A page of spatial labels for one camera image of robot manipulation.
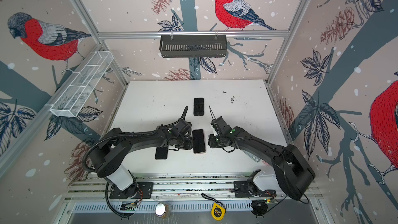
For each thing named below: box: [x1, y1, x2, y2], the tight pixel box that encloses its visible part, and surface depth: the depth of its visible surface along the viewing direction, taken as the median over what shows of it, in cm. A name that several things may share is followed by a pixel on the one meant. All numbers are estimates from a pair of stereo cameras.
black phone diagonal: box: [193, 97, 205, 116], surface depth 109 cm
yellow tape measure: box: [201, 192, 226, 221], surface depth 68 cm
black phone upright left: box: [154, 146, 169, 160], surface depth 87 cm
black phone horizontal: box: [192, 128, 206, 154], surface depth 89 cm
